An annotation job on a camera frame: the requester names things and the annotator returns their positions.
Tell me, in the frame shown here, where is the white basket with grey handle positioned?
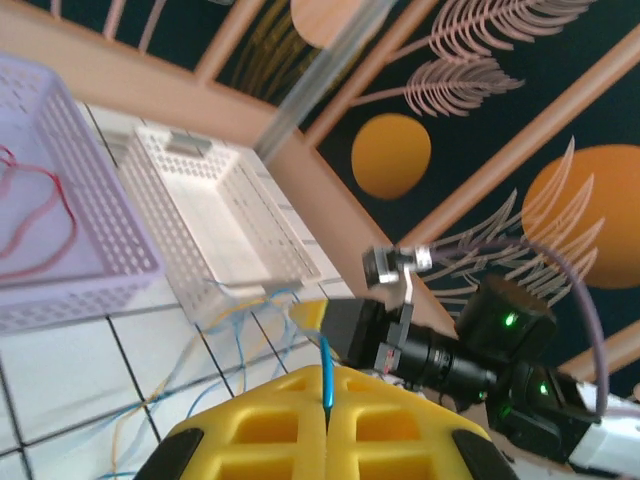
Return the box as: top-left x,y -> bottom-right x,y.
117,125 -> 324,324

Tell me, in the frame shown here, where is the aluminium frame post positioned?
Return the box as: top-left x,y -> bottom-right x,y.
253,0 -> 401,162

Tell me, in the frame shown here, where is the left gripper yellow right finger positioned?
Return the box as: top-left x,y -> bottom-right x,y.
326,367 -> 519,480

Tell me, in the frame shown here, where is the thin blue cable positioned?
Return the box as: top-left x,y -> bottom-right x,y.
187,278 -> 302,480
319,332 -> 339,416

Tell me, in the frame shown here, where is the purple perforated plastic basket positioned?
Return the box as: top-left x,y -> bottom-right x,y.
0,54 -> 167,337

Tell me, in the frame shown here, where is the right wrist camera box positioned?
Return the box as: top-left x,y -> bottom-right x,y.
360,243 -> 434,321

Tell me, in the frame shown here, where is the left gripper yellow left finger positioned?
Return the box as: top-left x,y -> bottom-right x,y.
132,364 -> 330,480

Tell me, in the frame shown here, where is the thin red cable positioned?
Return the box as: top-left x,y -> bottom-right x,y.
0,163 -> 80,281

